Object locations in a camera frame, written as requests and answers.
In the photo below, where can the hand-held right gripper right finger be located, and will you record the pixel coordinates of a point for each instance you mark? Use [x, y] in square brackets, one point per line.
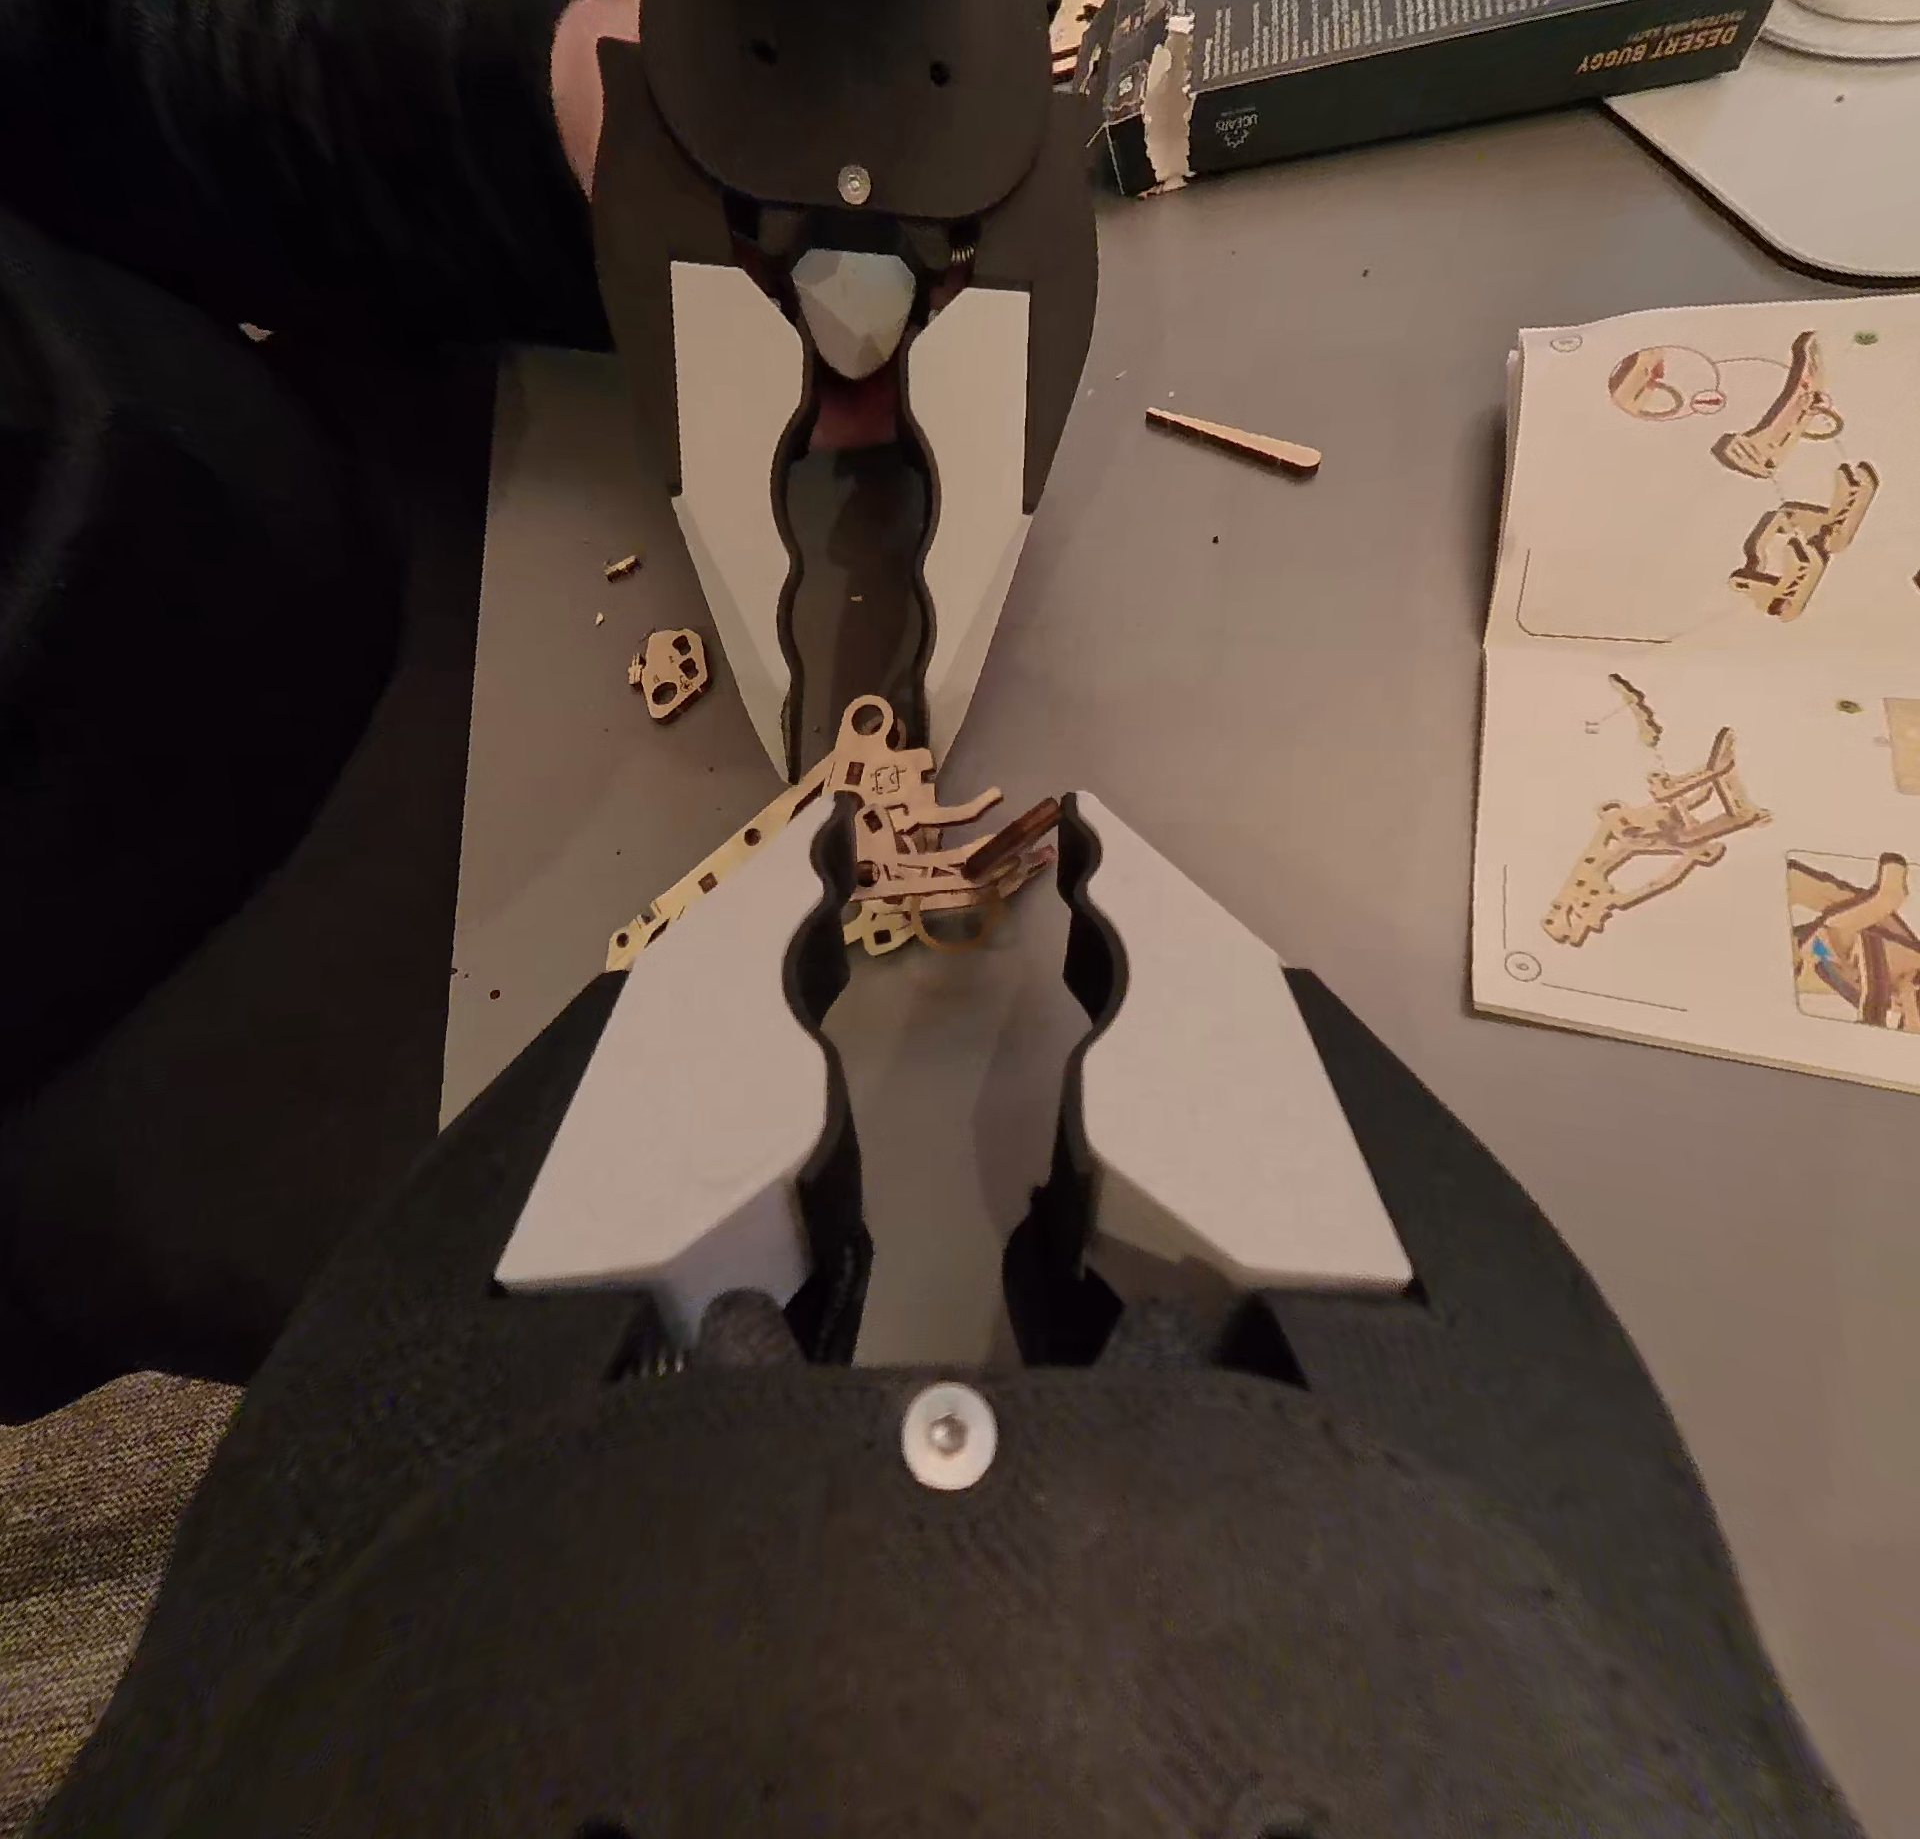
[1231, 1119]

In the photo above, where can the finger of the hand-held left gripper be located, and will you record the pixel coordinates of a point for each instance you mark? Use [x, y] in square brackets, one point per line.
[720, 415]
[982, 444]

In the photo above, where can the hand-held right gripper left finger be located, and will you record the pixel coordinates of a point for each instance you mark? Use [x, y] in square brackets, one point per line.
[691, 1104]

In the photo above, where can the wooden model lever assembly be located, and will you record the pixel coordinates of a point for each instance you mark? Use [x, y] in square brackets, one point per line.
[886, 775]

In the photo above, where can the person's left forearm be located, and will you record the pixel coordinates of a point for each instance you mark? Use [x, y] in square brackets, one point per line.
[300, 115]

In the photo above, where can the person's left hand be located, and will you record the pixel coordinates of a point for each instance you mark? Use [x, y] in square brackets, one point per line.
[578, 69]

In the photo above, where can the laser-cut wooden kit sheet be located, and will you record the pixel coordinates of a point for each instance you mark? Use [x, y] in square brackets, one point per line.
[1080, 9]

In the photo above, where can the wooden wedge stick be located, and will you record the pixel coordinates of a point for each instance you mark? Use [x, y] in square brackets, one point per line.
[1231, 439]

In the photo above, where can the small wooden plate with holes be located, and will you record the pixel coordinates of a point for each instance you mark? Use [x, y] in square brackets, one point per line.
[675, 677]

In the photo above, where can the dark cardboard kit box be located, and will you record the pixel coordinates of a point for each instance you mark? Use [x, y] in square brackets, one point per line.
[1425, 54]

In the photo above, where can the open instruction booklet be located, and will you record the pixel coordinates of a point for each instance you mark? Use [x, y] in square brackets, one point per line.
[1681, 670]

